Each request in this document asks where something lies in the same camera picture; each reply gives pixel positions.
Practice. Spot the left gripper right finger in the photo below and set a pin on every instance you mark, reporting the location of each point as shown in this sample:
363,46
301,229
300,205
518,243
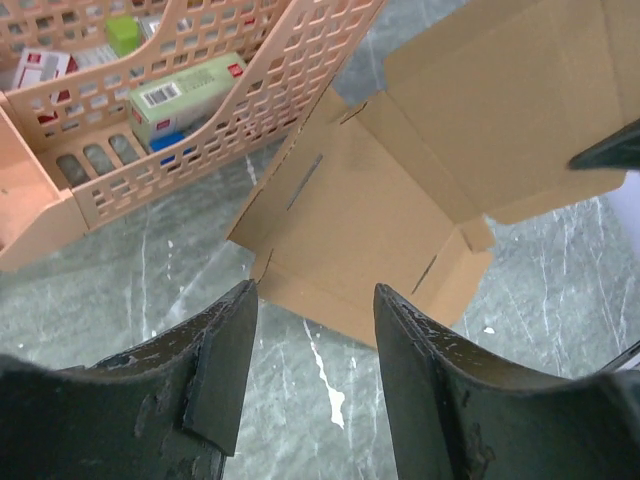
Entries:
459,411

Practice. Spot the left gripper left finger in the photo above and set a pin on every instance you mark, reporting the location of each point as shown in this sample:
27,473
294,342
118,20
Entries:
168,408

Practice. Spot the blue item in organizer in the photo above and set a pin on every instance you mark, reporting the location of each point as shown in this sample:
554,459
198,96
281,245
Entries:
165,142

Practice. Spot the red and white carton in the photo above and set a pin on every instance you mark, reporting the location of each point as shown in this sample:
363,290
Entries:
38,66

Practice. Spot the brown cardboard box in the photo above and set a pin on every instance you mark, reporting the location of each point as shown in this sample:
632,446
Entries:
480,117

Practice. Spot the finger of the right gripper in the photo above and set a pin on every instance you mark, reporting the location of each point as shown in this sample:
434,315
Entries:
618,151

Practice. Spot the small green box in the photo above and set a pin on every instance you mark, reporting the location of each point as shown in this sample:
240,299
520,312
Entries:
122,34

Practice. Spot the green and white carton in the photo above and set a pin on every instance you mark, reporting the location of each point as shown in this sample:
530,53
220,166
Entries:
175,102

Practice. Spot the orange plastic file organizer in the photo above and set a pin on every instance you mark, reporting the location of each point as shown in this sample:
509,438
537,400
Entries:
108,105

